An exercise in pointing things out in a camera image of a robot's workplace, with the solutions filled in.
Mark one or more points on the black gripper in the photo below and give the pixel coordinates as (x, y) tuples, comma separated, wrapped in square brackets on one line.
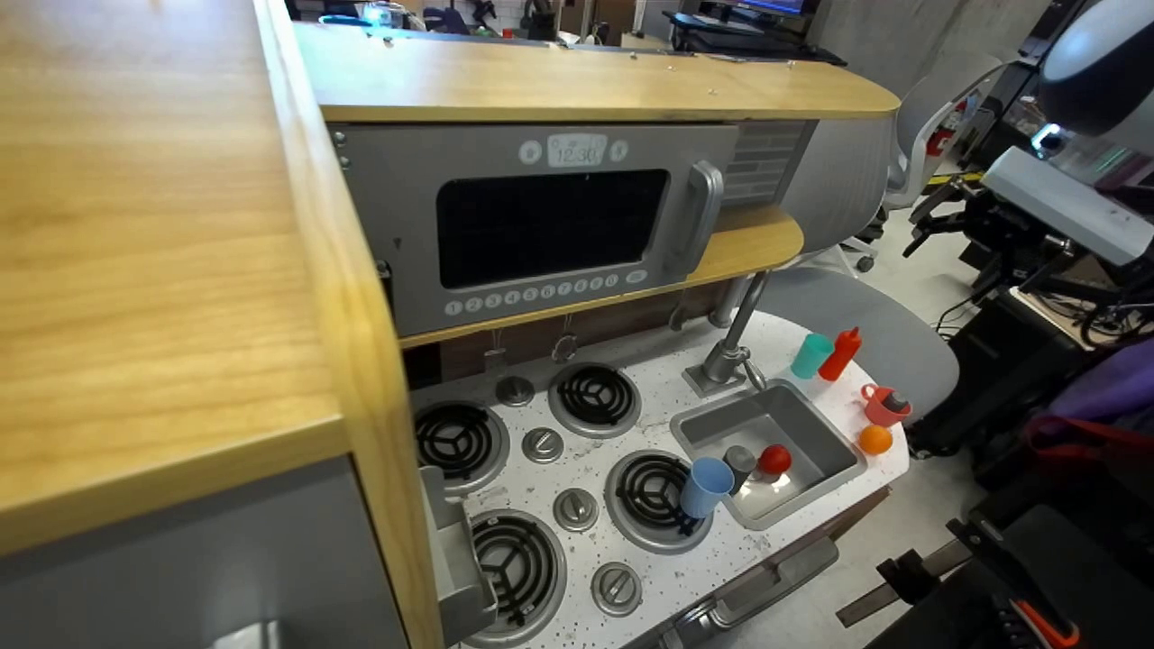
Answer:
[(1014, 247)]

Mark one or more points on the red sauce bottle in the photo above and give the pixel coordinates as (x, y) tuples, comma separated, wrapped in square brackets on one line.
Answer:
[(841, 355)]

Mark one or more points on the grey ribbed-back office chair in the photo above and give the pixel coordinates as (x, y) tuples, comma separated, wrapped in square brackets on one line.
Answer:
[(878, 337)]

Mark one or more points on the teal plastic cup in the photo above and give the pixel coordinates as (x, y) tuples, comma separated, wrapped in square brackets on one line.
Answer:
[(811, 360)]

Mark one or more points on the red cup with grey insert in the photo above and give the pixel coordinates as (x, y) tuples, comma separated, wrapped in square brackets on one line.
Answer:
[(886, 407)]

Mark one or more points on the purple fabric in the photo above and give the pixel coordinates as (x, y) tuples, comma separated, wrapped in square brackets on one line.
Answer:
[(1102, 385)]

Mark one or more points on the orange toy ball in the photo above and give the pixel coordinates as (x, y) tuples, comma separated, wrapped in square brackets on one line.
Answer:
[(874, 443)]

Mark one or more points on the grey toy faucet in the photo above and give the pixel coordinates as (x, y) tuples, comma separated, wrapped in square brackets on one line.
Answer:
[(720, 371)]

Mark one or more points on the red toy tomato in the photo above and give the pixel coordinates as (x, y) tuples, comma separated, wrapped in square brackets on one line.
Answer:
[(777, 458)]

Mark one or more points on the small grey cup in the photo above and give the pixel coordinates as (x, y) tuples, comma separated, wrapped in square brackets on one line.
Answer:
[(741, 463)]

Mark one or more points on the black perforated tool board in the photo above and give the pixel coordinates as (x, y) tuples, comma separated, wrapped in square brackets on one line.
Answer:
[(1059, 564)]

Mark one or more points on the blue plastic cup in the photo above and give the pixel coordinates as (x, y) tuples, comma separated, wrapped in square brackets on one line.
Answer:
[(709, 490)]

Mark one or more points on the black coil toy burner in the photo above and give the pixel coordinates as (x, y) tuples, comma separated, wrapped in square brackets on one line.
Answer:
[(517, 567), (637, 482), (596, 397), (455, 443)]

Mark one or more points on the grey round stove knob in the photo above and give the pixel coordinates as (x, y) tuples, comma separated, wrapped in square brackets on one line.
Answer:
[(618, 588), (573, 510), (513, 392), (542, 446)]

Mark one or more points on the grey toy microwave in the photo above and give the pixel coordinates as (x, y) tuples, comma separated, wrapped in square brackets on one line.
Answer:
[(396, 239)]

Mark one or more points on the wooden toy kitchen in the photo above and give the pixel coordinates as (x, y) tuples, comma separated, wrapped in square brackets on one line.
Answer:
[(146, 239)]

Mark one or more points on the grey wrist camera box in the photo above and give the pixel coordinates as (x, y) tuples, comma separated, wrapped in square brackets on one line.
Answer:
[(1065, 202)]

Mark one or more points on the grey shelf support post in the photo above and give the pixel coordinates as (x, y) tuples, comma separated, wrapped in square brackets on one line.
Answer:
[(751, 309)]

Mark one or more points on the metal wall bracket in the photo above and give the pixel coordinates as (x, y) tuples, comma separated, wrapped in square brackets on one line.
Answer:
[(455, 564)]

